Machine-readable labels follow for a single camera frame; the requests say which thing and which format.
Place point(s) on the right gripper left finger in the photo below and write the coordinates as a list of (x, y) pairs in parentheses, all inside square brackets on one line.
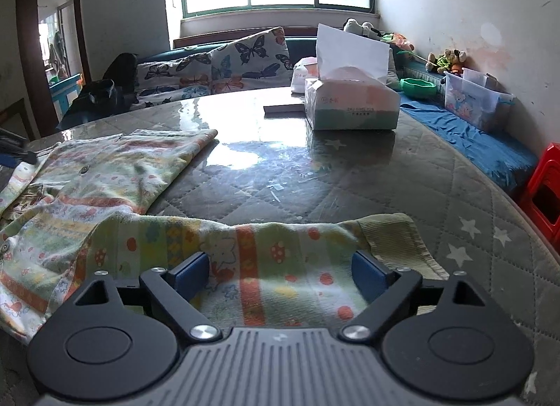
[(115, 339)]

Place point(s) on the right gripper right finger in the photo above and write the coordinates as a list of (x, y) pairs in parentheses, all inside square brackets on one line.
[(443, 339)]

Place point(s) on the green patterned child's shirt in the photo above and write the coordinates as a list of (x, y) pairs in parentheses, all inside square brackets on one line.
[(82, 207)]

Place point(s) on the blue children's cabinet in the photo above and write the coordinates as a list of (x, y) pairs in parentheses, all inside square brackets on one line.
[(63, 94)]

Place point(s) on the black bag on sofa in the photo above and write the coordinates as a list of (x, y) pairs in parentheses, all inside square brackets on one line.
[(113, 95)]

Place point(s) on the red plastic stool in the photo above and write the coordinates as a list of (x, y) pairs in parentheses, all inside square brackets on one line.
[(541, 198)]

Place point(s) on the long butterfly cushion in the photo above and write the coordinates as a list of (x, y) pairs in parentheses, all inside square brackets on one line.
[(170, 81)]

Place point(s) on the clear plastic storage box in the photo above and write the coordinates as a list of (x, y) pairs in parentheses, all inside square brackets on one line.
[(485, 108)]

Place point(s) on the green plastic bowl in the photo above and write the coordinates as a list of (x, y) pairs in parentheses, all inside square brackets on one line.
[(418, 88)]

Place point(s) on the tissue box pack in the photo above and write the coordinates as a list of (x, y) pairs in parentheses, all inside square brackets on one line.
[(350, 91)]

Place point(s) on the large butterfly pillow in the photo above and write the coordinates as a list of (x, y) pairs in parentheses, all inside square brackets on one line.
[(258, 61)]

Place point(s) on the brown plush toys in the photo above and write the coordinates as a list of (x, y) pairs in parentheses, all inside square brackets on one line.
[(450, 61)]

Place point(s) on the pink white wipes pack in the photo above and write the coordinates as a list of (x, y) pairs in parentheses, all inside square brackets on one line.
[(304, 69)]

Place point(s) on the white plush toy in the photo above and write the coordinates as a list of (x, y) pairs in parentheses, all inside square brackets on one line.
[(365, 29)]

